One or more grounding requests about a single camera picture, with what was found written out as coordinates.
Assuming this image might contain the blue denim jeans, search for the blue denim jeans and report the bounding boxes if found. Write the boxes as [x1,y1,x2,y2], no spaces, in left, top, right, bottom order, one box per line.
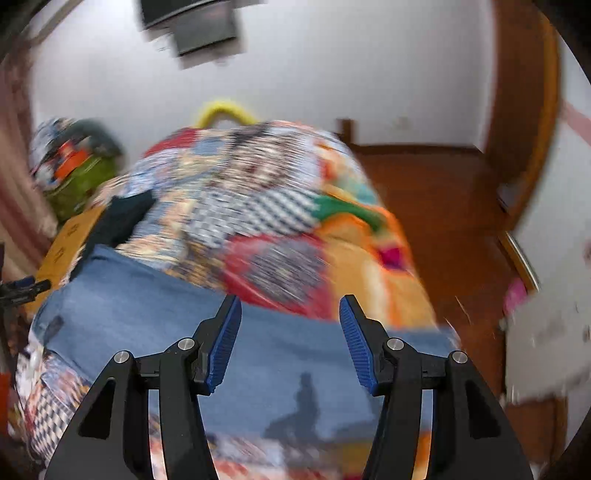
[32,244,461,445]

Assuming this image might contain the striped pink curtain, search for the striped pink curtain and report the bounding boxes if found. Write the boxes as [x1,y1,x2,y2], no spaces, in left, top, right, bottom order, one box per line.
[1,42,57,280]

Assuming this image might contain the brown cardboard box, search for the brown cardboard box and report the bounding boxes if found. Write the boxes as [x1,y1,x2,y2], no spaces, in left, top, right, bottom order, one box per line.
[24,205,105,320]

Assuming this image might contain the green patterned bag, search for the green patterned bag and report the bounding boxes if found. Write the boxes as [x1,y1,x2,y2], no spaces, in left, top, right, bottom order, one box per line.
[45,155,117,224]

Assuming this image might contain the dark navy folded garment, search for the dark navy folded garment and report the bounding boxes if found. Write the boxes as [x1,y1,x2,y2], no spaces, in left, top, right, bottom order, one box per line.
[67,190,156,281]

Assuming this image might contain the pile of clothes on bag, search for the pile of clothes on bag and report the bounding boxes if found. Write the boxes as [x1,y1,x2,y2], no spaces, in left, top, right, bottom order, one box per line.
[29,118,122,191]

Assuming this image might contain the orange yellow fleece blanket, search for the orange yellow fleece blanket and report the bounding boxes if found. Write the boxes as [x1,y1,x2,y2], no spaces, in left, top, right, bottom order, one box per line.
[315,140,436,329]

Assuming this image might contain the colourful patchwork bedspread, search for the colourful patchwork bedspread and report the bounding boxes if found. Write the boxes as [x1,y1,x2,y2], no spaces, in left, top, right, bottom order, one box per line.
[16,121,370,479]

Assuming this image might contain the yellow plastic hoop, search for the yellow plastic hoop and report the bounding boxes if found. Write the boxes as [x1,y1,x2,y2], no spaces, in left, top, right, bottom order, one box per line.
[193,100,259,129]

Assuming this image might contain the brown wooden door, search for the brown wooden door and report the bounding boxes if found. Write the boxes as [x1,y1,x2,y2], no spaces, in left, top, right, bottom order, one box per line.
[485,1,561,231]

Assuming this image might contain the wall mounted dark screen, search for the wall mounted dark screen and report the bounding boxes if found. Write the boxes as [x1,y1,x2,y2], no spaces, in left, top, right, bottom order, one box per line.
[137,0,245,60]

